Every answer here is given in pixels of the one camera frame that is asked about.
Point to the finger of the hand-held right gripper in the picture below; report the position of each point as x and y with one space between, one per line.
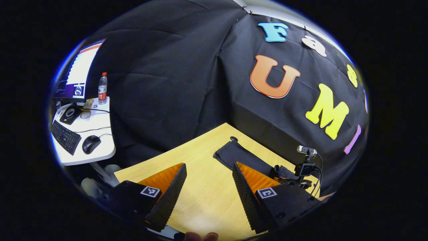
284 171

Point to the black keyboard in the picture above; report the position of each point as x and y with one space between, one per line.
65 137

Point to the black round desk device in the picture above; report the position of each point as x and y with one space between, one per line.
70 113

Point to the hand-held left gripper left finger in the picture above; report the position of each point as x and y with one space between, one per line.
170 197

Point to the black computer mouse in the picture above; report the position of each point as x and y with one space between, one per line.
91 144

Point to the white side desk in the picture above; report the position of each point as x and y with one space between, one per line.
97 140

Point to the black backdrop cloth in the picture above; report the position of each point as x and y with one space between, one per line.
174 83

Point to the row of black backdrop clips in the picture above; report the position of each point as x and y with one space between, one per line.
250 12

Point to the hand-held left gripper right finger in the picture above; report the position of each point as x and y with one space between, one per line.
245 197

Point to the black jeans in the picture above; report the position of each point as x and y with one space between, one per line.
240 155

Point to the computer monitor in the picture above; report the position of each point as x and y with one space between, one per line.
82 67

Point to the yellow card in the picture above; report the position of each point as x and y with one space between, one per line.
88 103

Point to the clear water bottle red cap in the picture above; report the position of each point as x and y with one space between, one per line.
102 88

